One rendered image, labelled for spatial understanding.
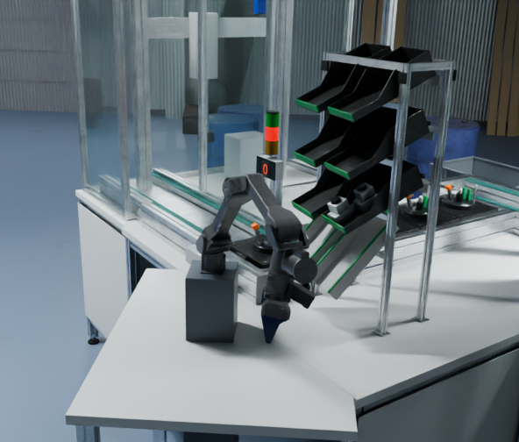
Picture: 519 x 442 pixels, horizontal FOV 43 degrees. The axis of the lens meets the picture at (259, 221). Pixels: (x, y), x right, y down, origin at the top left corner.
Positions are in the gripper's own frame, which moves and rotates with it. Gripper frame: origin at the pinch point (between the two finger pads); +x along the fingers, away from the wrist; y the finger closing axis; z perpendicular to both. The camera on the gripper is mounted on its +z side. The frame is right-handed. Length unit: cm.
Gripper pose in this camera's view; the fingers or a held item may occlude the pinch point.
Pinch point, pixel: (271, 323)
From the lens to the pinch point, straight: 152.9
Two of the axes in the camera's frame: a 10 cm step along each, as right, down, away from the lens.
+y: 0.1, -1.3, 9.9
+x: -1.9, 9.7, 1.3
